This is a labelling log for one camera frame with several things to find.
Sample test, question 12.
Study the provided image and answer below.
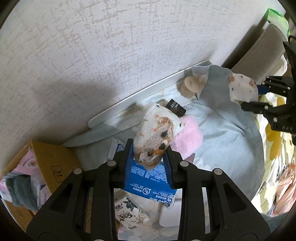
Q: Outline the white patterned sock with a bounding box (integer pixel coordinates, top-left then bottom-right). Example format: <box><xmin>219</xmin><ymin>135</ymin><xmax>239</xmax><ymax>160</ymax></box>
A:
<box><xmin>133</xmin><ymin>102</ymin><xmax>184</xmax><ymax>171</ymax></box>
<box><xmin>228</xmin><ymin>73</ymin><xmax>259</xmax><ymax>105</ymax></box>

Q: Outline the pink fluffy sock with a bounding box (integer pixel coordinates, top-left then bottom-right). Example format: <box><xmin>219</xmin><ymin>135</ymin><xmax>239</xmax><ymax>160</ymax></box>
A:
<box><xmin>170</xmin><ymin>115</ymin><xmax>203</xmax><ymax>160</ymax></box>

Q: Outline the blue wet wipes pack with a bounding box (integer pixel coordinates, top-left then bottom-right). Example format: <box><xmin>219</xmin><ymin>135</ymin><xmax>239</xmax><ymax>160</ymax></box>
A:
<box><xmin>107</xmin><ymin>137</ymin><xmax>178</xmax><ymax>207</ymax></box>

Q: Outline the black KANS cream jar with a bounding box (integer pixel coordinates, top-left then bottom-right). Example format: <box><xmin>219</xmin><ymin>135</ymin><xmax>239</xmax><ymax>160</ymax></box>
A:
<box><xmin>165</xmin><ymin>99</ymin><xmax>186</xmax><ymax>118</ymax></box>

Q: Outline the white rounded plastic case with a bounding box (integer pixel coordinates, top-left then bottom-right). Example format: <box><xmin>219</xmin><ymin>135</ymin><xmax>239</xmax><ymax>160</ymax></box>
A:
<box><xmin>159</xmin><ymin>198</ymin><xmax>182</xmax><ymax>227</ymax></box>

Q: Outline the floral tissue packet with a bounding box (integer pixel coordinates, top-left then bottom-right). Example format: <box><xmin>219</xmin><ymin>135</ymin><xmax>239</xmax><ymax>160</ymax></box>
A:
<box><xmin>114</xmin><ymin>194</ymin><xmax>150</xmax><ymax>230</ymax></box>

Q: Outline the beige cream jar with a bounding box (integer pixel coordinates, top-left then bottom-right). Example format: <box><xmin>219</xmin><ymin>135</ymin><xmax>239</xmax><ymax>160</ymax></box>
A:
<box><xmin>180</xmin><ymin>76</ymin><xmax>201</xmax><ymax>98</ymax></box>

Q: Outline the dark grey fluffy cloth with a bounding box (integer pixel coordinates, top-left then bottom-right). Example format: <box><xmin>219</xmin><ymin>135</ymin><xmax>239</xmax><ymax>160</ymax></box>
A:
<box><xmin>6</xmin><ymin>175</ymin><xmax>39</xmax><ymax>212</ymax></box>

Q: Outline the yellow floral bedsheet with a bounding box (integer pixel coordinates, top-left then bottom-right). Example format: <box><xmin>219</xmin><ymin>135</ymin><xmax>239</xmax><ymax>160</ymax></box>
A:
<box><xmin>252</xmin><ymin>92</ymin><xmax>296</xmax><ymax>216</ymax></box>

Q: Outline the floral grey blue cloth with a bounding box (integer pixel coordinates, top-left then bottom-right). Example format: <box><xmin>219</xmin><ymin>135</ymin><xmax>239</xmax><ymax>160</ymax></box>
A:
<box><xmin>62</xmin><ymin>60</ymin><xmax>265</xmax><ymax>241</ymax></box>

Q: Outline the white table tray edge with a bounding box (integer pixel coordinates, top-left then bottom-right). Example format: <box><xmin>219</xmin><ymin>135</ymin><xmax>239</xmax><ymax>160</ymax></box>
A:
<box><xmin>88</xmin><ymin>60</ymin><xmax>212</xmax><ymax>128</ymax></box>

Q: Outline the light blue towel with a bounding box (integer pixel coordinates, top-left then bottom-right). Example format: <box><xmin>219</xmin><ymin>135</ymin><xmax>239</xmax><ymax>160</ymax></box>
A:
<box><xmin>185</xmin><ymin>65</ymin><xmax>265</xmax><ymax>199</ymax></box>

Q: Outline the green plastic bag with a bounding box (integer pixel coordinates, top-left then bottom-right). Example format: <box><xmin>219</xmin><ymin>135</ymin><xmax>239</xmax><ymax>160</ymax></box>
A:
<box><xmin>264</xmin><ymin>9</ymin><xmax>290</xmax><ymax>36</ymax></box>

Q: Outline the cardboard box with pink flaps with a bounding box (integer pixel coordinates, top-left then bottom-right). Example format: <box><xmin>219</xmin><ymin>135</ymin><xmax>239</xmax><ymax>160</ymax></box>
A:
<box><xmin>1</xmin><ymin>141</ymin><xmax>81</xmax><ymax>230</ymax></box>

